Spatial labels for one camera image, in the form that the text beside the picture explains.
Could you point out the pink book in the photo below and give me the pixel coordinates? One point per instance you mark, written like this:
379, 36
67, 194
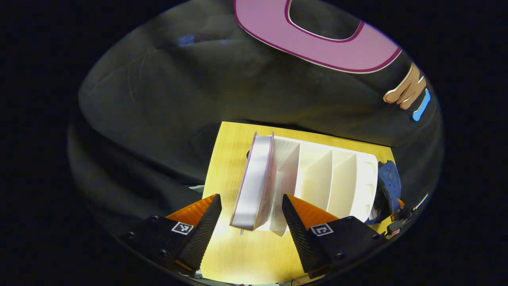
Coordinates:
254, 186

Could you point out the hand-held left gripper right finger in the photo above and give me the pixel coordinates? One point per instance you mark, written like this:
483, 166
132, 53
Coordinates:
303, 242

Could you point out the white bookshelf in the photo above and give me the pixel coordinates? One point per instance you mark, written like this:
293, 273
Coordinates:
317, 182

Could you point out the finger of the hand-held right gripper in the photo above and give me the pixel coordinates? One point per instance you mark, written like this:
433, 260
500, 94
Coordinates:
401, 204

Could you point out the black backdrop cloth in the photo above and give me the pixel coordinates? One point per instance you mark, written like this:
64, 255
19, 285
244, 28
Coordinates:
178, 99

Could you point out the blue schoolbag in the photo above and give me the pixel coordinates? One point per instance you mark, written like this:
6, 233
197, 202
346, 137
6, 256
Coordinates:
389, 178

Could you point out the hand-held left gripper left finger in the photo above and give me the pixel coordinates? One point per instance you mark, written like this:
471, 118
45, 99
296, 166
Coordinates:
200, 238

